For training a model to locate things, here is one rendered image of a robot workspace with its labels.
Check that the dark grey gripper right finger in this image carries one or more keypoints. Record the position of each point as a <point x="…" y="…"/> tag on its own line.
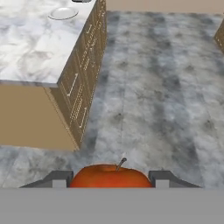
<point x="163" y="176"/>

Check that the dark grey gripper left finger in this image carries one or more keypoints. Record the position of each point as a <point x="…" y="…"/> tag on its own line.
<point x="59" y="177"/>

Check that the red apple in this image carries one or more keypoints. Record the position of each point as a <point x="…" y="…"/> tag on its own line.
<point x="110" y="178"/>

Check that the white plate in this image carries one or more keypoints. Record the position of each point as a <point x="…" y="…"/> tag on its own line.
<point x="63" y="12"/>

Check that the brown cupboard run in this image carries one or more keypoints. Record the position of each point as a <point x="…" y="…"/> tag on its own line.
<point x="81" y="73"/>

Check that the brown cupboard corner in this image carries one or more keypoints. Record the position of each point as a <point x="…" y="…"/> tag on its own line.
<point x="220" y="36"/>

